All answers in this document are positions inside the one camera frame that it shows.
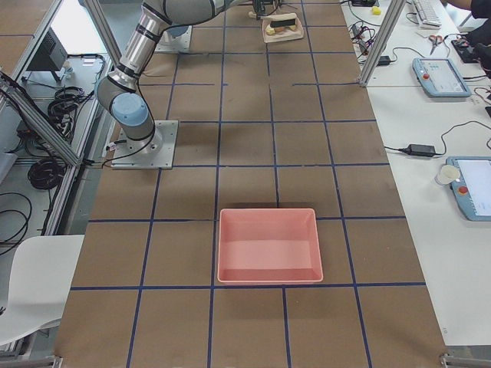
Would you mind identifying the coiled black cables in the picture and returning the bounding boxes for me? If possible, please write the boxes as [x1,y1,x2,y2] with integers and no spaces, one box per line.
[27,159,69,192]

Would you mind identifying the white keyboard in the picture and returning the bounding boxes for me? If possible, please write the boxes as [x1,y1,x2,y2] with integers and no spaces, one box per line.
[410,0,442,29]

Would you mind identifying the blue teach pendant far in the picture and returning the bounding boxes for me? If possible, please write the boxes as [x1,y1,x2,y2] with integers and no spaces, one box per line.
[412,57,472,98]

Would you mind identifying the clear plastic cup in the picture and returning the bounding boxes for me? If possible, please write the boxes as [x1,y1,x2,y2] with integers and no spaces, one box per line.
[434,164,460,186]

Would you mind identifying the beige dustpan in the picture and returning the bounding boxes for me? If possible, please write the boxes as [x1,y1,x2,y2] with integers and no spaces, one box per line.
[262,19,304,44]

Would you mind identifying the pink plastic bin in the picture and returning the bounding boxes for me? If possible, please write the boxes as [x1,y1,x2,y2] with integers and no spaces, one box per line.
[217,209,324,285]

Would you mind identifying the white chair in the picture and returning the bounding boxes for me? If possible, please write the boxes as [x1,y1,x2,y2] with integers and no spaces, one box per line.
[1,235,84,345]

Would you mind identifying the black control box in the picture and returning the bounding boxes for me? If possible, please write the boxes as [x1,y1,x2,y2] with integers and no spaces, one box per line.
[27,28,68,82]

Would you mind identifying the red handled scissors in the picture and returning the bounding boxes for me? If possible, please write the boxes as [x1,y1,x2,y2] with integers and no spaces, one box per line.
[428,34,443,55]

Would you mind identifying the aluminium frame post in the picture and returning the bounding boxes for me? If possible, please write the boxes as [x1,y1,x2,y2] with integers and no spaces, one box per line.
[358,0,405,87]

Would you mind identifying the black power adapter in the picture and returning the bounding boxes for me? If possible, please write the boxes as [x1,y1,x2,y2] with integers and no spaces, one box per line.
[405,143,437,157]

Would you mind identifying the blue teach pendant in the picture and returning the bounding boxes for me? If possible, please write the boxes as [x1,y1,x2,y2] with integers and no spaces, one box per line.
[412,57,472,98]
[446,156,490,222]

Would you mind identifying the beige brush black bristles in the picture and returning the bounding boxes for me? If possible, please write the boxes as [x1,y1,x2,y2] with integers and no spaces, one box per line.
[248,11,298,33]

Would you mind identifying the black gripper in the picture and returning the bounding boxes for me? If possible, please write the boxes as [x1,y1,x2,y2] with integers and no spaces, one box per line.
[252,0,276,15]

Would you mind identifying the blue teach pendant near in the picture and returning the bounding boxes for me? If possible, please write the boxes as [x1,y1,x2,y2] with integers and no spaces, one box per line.
[446,156,490,222]

